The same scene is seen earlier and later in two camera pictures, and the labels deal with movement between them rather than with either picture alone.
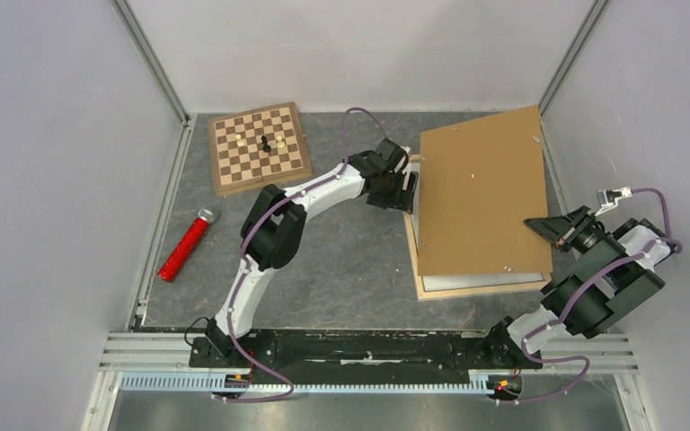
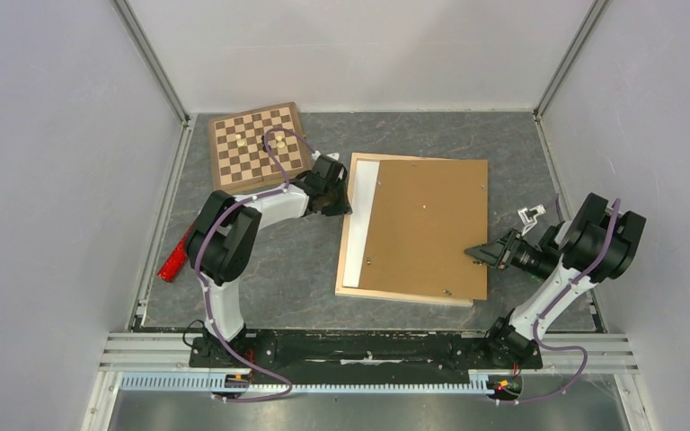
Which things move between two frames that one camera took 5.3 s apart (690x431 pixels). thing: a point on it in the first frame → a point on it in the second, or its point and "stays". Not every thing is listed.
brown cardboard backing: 480,183 → 425,214
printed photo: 455,281 → 362,204
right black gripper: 550,227 → 490,252
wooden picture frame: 461,292 → 375,294
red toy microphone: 187,245 stays
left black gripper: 402,200 → 344,207
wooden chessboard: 240,168 stays
